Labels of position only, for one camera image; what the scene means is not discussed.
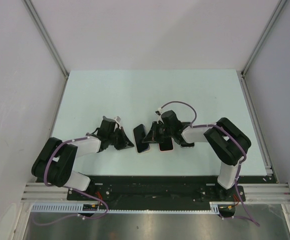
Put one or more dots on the right aluminium corner post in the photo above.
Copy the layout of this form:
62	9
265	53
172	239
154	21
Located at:
273	19

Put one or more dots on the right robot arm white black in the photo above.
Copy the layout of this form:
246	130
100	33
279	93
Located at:
229	143

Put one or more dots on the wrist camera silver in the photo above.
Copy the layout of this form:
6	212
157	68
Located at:
117	119
159	111

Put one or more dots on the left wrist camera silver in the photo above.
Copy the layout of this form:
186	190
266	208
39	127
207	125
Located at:
117	119

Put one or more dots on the left aluminium corner post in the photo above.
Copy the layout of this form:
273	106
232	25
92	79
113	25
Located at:
33	13

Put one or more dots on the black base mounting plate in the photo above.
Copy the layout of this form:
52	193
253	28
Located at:
163	193

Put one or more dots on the pink phone case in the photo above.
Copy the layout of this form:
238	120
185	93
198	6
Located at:
166	151

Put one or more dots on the aluminium frame front rail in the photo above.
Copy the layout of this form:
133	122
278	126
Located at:
261	193

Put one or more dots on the blue phone case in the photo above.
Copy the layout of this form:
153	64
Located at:
139	133

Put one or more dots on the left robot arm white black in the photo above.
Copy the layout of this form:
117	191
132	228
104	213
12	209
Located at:
55	162

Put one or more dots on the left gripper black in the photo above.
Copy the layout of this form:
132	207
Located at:
125	143

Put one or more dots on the aluminium corner post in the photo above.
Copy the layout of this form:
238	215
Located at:
273	19
33	13

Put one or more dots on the right aluminium side rail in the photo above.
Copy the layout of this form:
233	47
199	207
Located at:
256	126

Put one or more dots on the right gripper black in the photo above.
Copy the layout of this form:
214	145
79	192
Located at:
152	137

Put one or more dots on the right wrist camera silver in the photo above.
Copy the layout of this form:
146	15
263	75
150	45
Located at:
159	111

